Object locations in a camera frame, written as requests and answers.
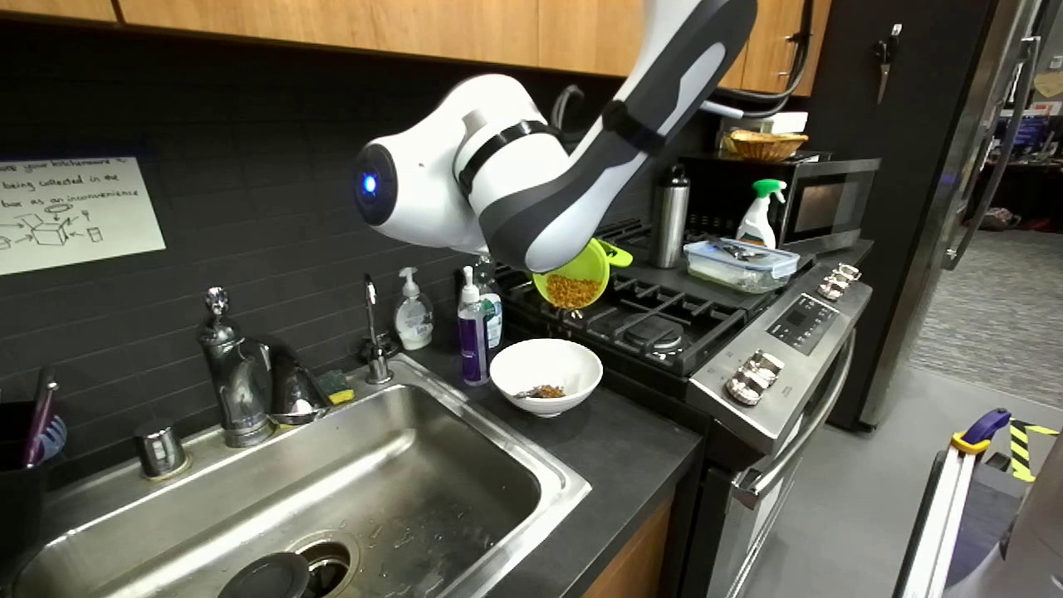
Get small yellow-green bowl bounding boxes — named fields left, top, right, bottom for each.
left=530, top=235, right=615, bottom=315

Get white bowl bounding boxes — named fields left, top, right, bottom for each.
left=487, top=335, right=609, bottom=423

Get large green bowl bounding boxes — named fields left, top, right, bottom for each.
left=584, top=235, right=639, bottom=275

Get green-capped dish soap bottle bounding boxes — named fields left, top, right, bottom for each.
left=474, top=255, right=508, bottom=351

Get purple pump bottle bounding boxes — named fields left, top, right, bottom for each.
left=456, top=264, right=491, bottom=390

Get clear soap dispenser bottle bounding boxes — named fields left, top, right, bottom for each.
left=391, top=264, right=437, bottom=357

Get stainless steel thermos bottle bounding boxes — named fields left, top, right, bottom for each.
left=647, top=163, right=695, bottom=274

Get glass container with blue lid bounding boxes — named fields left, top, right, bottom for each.
left=681, top=235, right=804, bottom=298

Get yellow sponge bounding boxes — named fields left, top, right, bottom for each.
left=312, top=368, right=360, bottom=410

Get white spray bottle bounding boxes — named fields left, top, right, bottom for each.
left=733, top=177, right=789, bottom=252

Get black faucet sprayer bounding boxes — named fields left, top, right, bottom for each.
left=263, top=335, right=331, bottom=433

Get stainless steel sink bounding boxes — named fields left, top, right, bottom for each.
left=0, top=351, right=594, bottom=598

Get stainless steel gas stove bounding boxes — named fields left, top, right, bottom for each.
left=501, top=226, right=877, bottom=598

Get wooden base cabinet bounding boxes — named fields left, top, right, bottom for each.
left=578, top=492, right=681, bottom=598

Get woven basket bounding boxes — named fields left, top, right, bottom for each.
left=723, top=130, right=812, bottom=166

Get black microwave oven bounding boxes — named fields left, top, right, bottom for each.
left=685, top=153, right=883, bottom=264

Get chrome faucet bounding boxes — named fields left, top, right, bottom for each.
left=197, top=285, right=277, bottom=451

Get black refrigerator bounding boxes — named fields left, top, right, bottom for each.
left=822, top=0, right=1041, bottom=435

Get small metal sink cap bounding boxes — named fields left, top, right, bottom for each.
left=136, top=424, right=190, bottom=481

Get hanging key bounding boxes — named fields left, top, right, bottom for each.
left=874, top=20, right=908, bottom=111

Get purple pen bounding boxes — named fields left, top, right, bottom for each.
left=24, top=374, right=64, bottom=474

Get yellow black striped sign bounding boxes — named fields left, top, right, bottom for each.
left=1001, top=415, right=1063, bottom=487

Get black utensil cup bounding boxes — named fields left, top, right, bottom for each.
left=0, top=394, right=68, bottom=572

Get wooden wall cabinets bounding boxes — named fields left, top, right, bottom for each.
left=0, top=0, right=840, bottom=99

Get white handwritten wall sign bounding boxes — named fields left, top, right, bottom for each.
left=0, top=153, right=170, bottom=284

